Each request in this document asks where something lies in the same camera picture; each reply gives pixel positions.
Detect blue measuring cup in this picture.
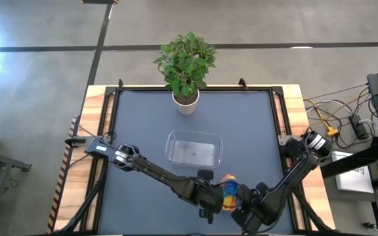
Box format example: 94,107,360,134
224,182,240,197

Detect black floor cables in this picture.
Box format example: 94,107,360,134
303,84,373,150

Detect black power strip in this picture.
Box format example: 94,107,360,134
349,114,369,140

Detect grey-blue table mat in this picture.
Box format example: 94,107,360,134
98,90,295,235

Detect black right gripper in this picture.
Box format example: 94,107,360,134
231,183,270,232

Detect potted plant in white pot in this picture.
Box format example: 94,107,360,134
152,31,218,116

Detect black diagonal beam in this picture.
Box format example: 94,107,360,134
320,144,378,180

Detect yellow plug cable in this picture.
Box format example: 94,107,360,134
306,98,340,137

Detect yellow measuring cup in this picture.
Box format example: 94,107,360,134
222,195,238,212

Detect black table frame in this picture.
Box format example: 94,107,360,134
46,78,336,236

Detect clear plastic basket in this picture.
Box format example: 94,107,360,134
165,130,224,168

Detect white box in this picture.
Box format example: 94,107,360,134
331,150,375,194

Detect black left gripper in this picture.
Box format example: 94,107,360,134
188,179,224,217

